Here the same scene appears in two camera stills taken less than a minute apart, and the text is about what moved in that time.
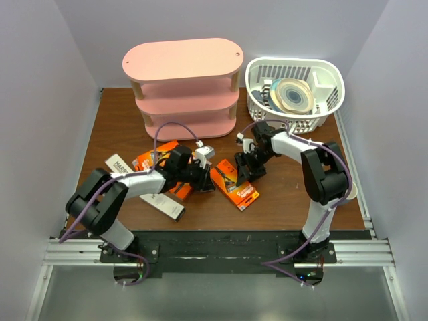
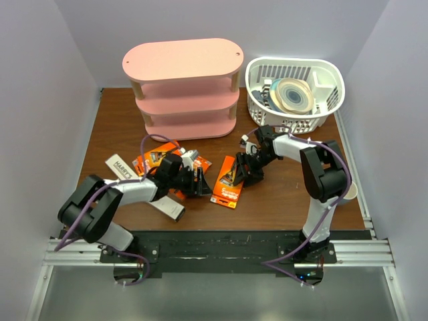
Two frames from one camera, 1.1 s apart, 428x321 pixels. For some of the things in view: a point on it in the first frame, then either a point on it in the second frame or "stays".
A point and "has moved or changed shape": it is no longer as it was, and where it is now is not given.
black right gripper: [255, 173] stays
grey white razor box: [164, 205] stays
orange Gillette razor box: [145, 159] stays
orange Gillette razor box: [225, 176] has moved or changed shape
